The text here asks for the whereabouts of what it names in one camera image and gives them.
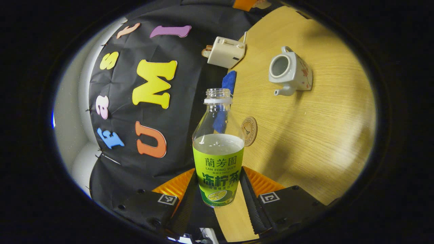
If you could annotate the bread slice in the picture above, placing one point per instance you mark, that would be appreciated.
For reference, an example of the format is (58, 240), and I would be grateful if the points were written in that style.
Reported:
(205, 52)

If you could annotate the green label water bottle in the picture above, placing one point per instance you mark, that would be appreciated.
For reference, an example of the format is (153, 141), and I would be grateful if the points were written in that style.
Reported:
(218, 166)

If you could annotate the black backdrop cloth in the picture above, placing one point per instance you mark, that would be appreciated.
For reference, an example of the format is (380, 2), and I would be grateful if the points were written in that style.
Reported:
(129, 169)

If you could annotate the blue folded cloth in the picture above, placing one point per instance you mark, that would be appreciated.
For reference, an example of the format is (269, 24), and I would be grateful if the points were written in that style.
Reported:
(230, 81)

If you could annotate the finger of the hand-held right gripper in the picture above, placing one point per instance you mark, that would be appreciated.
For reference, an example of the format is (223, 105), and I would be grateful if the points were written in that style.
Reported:
(244, 4)

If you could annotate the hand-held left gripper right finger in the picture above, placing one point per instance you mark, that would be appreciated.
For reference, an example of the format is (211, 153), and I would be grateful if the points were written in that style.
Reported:
(291, 203)

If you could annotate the white toaster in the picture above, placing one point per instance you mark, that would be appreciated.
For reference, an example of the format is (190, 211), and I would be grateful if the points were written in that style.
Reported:
(225, 52)

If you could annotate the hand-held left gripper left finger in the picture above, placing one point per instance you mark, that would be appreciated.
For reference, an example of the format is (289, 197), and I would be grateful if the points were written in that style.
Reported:
(149, 206)

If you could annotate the white teacup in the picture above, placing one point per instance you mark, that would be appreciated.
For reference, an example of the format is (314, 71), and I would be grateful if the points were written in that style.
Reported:
(296, 73)

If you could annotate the round cork coaster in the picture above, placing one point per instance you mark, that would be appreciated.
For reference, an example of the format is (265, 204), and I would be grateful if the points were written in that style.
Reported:
(249, 131)

